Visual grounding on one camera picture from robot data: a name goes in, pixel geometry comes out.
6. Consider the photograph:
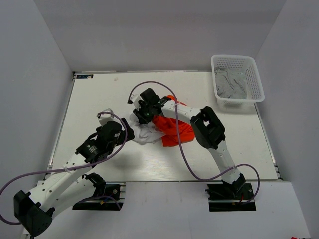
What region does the white plastic basket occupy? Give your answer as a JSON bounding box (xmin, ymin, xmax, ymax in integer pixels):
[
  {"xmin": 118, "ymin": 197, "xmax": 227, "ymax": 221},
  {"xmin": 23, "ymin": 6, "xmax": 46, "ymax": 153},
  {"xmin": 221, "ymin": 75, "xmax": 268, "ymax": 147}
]
[{"xmin": 211, "ymin": 55, "xmax": 265, "ymax": 106}]

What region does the white t shirt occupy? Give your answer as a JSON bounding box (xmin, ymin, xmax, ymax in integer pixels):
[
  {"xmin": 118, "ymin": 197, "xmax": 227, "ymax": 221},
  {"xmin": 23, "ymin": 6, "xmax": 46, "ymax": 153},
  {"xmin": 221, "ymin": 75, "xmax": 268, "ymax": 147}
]
[{"xmin": 127, "ymin": 113, "xmax": 164, "ymax": 145}]

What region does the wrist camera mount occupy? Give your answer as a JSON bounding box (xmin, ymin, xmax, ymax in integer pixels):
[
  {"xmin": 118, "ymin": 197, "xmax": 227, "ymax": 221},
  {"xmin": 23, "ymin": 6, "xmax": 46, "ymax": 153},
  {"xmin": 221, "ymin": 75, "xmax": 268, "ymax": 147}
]
[
  {"xmin": 128, "ymin": 95, "xmax": 142, "ymax": 110},
  {"xmin": 97, "ymin": 108, "xmax": 115, "ymax": 126}
]

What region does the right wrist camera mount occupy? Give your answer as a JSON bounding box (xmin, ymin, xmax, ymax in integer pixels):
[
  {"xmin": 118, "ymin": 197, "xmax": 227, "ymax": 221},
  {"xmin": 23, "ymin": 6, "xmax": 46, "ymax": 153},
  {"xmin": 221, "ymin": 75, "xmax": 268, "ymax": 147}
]
[{"xmin": 128, "ymin": 95, "xmax": 142, "ymax": 110}]

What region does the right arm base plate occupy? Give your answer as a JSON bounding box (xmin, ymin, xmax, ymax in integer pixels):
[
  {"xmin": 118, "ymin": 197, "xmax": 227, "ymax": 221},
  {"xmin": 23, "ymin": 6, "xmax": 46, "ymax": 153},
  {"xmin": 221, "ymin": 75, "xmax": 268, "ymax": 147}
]
[{"xmin": 205, "ymin": 183, "xmax": 256, "ymax": 212}]

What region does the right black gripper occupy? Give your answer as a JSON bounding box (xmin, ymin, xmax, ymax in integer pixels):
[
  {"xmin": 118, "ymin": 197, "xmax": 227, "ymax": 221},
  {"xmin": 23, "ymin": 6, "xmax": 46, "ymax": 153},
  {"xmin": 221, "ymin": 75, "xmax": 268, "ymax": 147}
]
[{"xmin": 134, "ymin": 102, "xmax": 155, "ymax": 125}]

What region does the grey t shirt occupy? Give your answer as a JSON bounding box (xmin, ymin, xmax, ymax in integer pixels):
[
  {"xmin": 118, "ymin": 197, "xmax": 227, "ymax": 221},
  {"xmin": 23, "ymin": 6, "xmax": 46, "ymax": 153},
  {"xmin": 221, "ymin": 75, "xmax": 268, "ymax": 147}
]
[{"xmin": 214, "ymin": 67, "xmax": 247, "ymax": 99}]

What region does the orange t shirt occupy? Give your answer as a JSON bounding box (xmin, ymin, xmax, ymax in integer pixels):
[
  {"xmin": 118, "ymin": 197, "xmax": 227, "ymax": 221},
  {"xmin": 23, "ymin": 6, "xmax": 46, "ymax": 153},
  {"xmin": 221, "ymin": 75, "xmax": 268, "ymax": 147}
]
[{"xmin": 152, "ymin": 94, "xmax": 196, "ymax": 148}]

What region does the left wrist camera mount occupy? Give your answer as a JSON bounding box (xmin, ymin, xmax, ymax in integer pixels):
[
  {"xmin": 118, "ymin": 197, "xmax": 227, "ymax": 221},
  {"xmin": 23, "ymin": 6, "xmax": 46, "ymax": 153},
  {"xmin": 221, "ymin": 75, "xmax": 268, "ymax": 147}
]
[{"xmin": 97, "ymin": 108, "xmax": 115, "ymax": 126}]

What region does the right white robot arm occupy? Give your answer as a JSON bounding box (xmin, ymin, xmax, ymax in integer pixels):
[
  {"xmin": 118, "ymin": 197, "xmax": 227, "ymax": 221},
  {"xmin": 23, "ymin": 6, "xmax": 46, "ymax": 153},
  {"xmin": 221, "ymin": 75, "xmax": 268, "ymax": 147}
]
[{"xmin": 128, "ymin": 88, "xmax": 246, "ymax": 199}]

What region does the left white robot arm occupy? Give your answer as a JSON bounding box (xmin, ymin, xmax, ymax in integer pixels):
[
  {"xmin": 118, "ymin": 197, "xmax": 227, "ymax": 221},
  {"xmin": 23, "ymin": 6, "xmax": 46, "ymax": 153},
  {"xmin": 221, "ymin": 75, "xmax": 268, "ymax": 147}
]
[{"xmin": 13, "ymin": 118, "xmax": 134, "ymax": 237}]

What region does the blue label sticker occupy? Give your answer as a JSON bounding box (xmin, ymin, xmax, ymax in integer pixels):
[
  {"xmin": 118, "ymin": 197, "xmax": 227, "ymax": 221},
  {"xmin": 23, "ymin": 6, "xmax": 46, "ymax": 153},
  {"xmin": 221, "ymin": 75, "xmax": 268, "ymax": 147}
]
[{"xmin": 76, "ymin": 74, "xmax": 94, "ymax": 79}]

